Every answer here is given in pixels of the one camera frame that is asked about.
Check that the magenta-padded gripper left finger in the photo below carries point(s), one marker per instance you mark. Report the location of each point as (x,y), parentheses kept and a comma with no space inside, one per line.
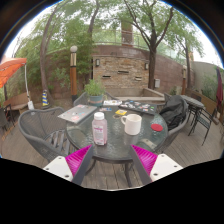
(77,160)

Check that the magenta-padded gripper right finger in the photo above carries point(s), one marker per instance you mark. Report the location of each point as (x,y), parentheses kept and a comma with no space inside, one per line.
(146,159)

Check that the pink drink bottle white cap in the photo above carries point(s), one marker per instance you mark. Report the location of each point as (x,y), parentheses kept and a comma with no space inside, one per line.
(99,131)

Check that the flat round red coaster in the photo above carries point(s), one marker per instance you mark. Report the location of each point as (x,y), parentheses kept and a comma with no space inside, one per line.
(156,127)

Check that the white ceramic mug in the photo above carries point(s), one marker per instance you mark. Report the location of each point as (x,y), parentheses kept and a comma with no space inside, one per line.
(132,125)

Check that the silver laptop with stickers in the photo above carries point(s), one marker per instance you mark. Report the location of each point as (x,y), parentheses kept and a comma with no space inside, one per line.
(77,113)

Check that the dark laptop with stickers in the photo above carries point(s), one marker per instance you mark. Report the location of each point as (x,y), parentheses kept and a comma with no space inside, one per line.
(140,107)

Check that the small dark round disc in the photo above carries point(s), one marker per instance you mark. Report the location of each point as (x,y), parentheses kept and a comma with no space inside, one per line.
(116,116)

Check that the yellow card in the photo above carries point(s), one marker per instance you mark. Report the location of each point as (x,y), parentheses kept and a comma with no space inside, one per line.
(121,112)

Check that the black jacket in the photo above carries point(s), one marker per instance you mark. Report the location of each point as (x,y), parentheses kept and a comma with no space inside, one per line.
(173,111)

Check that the small colourful card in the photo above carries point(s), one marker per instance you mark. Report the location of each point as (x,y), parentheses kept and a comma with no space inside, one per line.
(105,109)

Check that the white printed papers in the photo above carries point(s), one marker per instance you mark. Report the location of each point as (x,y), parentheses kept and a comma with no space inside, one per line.
(112,102)

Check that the black metal chair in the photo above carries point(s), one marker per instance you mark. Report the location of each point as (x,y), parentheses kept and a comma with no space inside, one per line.
(203,121)

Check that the yellow blue striped cone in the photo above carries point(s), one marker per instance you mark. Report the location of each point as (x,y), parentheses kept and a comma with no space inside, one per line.
(45,98)

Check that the potted green plant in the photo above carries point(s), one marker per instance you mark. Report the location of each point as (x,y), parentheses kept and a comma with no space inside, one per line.
(95,90)

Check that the round dark patio table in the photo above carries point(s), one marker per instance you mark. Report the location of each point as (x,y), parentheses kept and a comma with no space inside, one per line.
(193,101)

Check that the wooden bench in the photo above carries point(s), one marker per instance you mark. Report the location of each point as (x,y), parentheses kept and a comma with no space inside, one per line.
(16,100)

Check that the dark forked-trunk tree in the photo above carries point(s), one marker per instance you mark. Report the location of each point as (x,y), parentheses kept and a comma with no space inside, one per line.
(152,70)

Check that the curved-trunk tree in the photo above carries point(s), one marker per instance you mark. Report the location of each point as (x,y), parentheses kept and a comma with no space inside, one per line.
(42,66)

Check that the thin-trunk tree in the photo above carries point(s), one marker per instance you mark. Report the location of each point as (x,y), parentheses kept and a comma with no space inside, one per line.
(187,66)

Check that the orange patio umbrella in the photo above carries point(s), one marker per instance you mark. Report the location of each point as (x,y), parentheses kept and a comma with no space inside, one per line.
(10,68)

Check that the grey wall box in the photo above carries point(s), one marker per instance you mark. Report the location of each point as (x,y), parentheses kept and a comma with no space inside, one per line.
(157,83)

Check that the wooden globe lamp post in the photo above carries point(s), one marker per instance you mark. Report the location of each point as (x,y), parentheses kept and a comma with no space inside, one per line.
(73,76)
(184,80)

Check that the black wall lamp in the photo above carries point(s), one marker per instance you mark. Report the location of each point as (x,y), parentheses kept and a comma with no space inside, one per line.
(97,62)
(146,66)

